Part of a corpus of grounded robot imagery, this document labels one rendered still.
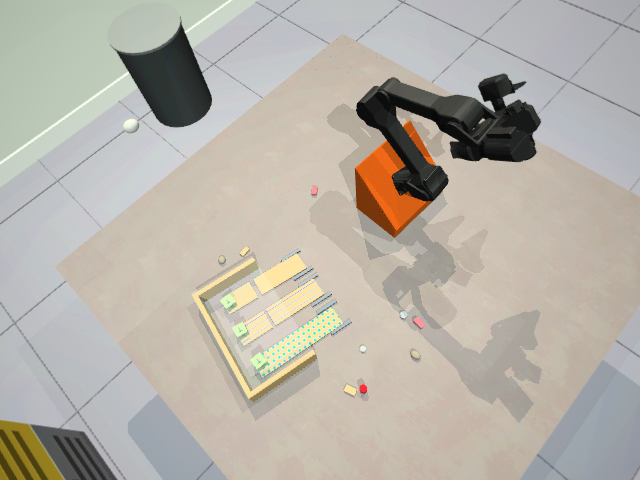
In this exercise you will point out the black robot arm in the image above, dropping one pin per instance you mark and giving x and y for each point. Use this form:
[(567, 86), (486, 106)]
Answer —
[(503, 138)]

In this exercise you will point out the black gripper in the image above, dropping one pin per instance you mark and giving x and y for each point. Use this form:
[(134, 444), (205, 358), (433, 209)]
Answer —
[(494, 89)]

